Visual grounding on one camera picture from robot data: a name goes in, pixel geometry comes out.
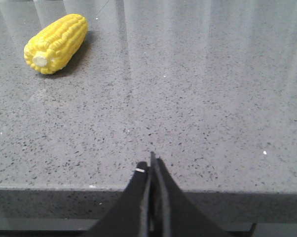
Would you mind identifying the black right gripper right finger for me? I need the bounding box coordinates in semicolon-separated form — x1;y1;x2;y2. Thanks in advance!
150;152;231;237

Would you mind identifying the yellow corn cob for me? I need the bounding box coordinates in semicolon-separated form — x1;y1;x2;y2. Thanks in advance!
24;14;88;75

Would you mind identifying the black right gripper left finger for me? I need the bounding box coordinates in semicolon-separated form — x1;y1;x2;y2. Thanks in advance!
87;161;150;237

